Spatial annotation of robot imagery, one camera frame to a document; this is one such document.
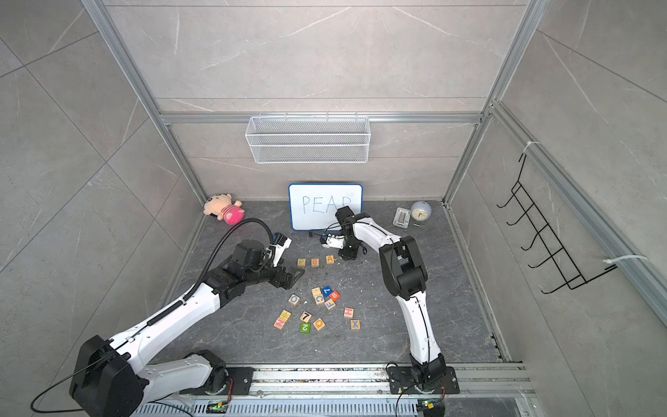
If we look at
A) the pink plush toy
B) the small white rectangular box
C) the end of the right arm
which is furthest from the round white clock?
the pink plush toy

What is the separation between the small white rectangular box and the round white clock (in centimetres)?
3

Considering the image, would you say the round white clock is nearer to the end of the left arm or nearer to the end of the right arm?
the end of the right arm

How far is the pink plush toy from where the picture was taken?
1.09 meters

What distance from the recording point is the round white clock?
3.59 feet

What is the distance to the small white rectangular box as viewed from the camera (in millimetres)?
1127
